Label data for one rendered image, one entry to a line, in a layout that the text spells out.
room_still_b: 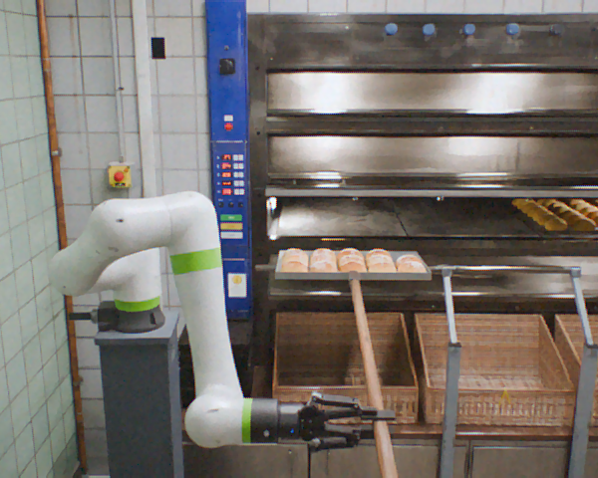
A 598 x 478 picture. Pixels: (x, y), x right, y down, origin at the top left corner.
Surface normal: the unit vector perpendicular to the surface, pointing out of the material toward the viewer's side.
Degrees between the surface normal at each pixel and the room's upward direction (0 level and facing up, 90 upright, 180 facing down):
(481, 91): 70
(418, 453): 90
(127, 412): 90
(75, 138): 90
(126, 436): 90
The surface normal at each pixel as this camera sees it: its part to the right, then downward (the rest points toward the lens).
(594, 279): -0.02, -0.09
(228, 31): -0.02, 0.25
